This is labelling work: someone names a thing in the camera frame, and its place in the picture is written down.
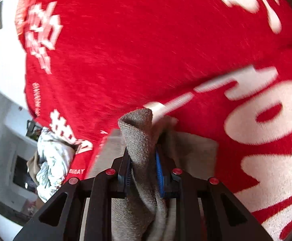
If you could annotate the white cabinet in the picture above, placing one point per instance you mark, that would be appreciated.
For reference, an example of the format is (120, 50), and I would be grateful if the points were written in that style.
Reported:
(3, 140)

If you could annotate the red printed blanket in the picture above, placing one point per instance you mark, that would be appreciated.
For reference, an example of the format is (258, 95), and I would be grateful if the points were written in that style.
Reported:
(136, 50)

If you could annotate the white patterned cloth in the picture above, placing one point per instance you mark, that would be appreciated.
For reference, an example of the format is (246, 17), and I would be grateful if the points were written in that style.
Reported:
(52, 158)

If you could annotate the dark object on cabinet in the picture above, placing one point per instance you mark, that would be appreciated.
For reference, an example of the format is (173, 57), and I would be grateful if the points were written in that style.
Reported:
(33, 130)

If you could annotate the grey small garment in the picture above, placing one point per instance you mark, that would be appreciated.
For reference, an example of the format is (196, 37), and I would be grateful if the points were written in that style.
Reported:
(141, 143)

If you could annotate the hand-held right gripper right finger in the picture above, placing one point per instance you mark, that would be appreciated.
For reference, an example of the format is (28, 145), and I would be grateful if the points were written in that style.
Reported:
(159, 170)

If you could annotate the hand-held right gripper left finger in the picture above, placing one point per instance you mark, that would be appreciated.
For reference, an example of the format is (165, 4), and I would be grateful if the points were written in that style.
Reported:
(126, 180)

